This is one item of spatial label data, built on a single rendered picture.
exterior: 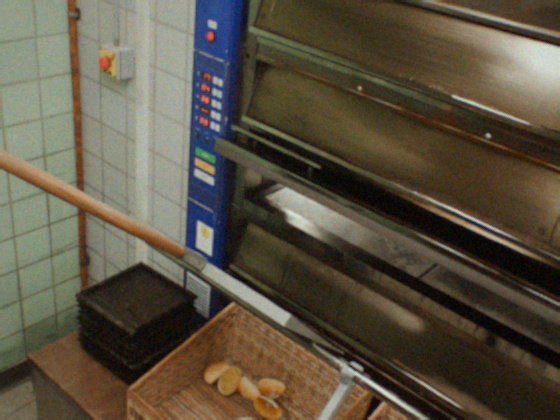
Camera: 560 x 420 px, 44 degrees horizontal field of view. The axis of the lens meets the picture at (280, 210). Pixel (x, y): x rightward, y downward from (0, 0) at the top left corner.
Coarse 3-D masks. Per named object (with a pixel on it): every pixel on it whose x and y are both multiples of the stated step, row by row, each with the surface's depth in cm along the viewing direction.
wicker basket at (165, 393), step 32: (224, 320) 225; (256, 320) 225; (192, 352) 218; (224, 352) 233; (256, 352) 226; (288, 352) 217; (160, 384) 212; (192, 384) 226; (256, 384) 227; (288, 384) 218; (128, 416) 207; (160, 416) 194; (192, 416) 215; (224, 416) 216; (256, 416) 217; (288, 416) 218; (352, 416) 195
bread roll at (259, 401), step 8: (256, 400) 218; (264, 400) 216; (272, 400) 216; (256, 408) 217; (264, 408) 215; (272, 408) 215; (280, 408) 216; (264, 416) 216; (272, 416) 215; (280, 416) 216
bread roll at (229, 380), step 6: (234, 366) 225; (228, 372) 224; (234, 372) 224; (240, 372) 225; (222, 378) 222; (228, 378) 223; (234, 378) 223; (240, 378) 224; (222, 384) 221; (228, 384) 222; (234, 384) 222; (222, 390) 221; (228, 390) 221; (234, 390) 222
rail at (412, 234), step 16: (224, 144) 193; (256, 160) 186; (288, 176) 180; (304, 176) 179; (320, 192) 174; (336, 192) 173; (352, 208) 169; (368, 208) 167; (384, 224) 164; (400, 224) 162; (416, 240) 159; (432, 240) 157; (448, 256) 154; (464, 256) 152; (480, 272) 150; (496, 272) 148; (512, 288) 146; (528, 288) 144; (544, 304) 142
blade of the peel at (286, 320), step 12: (132, 216) 177; (216, 276) 159; (228, 276) 158; (228, 288) 157; (240, 288) 155; (252, 300) 153; (264, 300) 152; (264, 312) 151; (276, 312) 149; (288, 324) 149; (300, 324) 153; (312, 336) 160; (336, 348) 173
